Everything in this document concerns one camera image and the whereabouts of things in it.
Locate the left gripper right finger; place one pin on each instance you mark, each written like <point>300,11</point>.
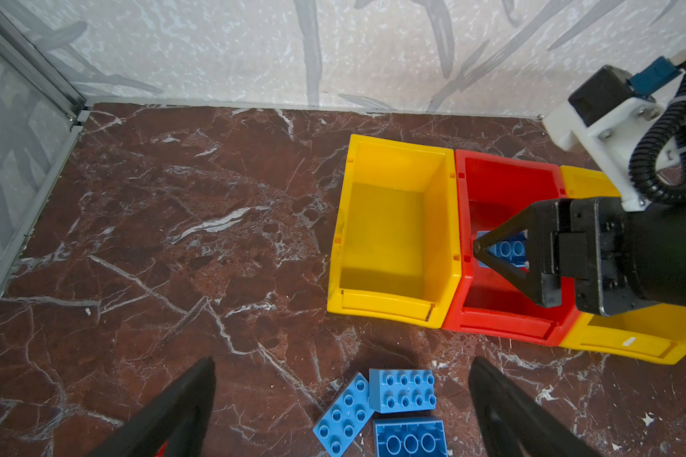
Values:
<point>511,423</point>

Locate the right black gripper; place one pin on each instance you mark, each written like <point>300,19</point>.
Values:
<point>619,261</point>

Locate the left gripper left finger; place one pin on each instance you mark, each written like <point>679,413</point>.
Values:
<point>179,416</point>

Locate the red lego far left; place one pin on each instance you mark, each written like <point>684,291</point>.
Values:
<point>162,450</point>

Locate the blue lego upturned brick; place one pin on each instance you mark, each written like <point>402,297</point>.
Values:
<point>410,437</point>

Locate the blue lego top brick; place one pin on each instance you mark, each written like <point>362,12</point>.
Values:
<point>401,390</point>

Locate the left yellow bin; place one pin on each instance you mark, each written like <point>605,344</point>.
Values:
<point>396,251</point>

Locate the yellow bin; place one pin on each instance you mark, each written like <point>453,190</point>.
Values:
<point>396,251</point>
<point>656,334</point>

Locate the blue lego diagonal brick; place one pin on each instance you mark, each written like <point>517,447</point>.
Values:
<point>346,417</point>

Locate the right yellow bin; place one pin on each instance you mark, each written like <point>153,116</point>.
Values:
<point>656,334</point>

